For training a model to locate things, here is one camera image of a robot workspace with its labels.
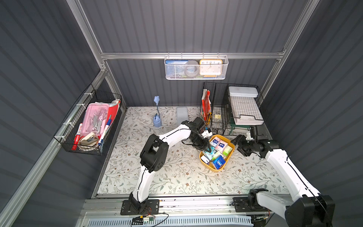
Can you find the pink Tempo tissue pack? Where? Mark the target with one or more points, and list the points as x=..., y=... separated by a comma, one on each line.
x=215, y=141

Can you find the white lidded box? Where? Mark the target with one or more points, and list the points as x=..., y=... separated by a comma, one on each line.
x=243, y=91

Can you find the teal tissue pack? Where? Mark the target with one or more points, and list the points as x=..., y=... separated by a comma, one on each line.
x=209, y=155

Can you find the blue flower pen holder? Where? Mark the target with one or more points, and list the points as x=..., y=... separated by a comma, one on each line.
x=157, y=118

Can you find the green tissue pack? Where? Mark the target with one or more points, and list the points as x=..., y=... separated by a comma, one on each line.
x=227, y=150
x=216, y=155

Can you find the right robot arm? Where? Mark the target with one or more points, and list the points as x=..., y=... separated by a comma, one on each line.
x=307, y=208

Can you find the white wire wall basket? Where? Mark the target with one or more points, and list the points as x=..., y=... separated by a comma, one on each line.
x=174, y=66

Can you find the orange alarm clock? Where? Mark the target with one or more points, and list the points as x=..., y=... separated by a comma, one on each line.
x=210, y=67

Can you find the dark blue Tempo tissue pack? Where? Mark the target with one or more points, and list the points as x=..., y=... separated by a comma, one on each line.
x=218, y=163

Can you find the pink Tempo pack front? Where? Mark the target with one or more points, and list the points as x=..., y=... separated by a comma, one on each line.
x=221, y=146

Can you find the red marker pen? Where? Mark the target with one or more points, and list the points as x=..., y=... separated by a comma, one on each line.
x=77, y=137

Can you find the black wire side basket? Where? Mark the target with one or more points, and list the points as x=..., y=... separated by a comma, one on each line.
x=66, y=136

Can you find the grey tape roll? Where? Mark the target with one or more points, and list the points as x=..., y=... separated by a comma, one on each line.
x=191, y=69

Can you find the black wire desk organizer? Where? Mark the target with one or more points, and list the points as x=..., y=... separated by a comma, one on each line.
x=228, y=113

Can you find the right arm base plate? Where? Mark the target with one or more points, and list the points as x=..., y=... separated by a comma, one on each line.
x=243, y=204

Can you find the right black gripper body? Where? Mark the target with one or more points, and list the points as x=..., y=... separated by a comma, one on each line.
x=242, y=145

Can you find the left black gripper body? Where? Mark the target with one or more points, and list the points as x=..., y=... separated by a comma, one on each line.
x=204, y=143

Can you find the light blue pencil case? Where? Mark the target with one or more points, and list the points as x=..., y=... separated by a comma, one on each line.
x=182, y=115

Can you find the yellow plastic storage box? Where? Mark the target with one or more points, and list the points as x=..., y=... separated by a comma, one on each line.
x=210, y=166

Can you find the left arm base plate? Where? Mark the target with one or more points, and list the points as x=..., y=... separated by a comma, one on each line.
x=136, y=208

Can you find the pink plastic case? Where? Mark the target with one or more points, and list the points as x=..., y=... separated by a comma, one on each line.
x=95, y=119

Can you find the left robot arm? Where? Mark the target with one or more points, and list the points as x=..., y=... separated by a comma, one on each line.
x=154, y=153

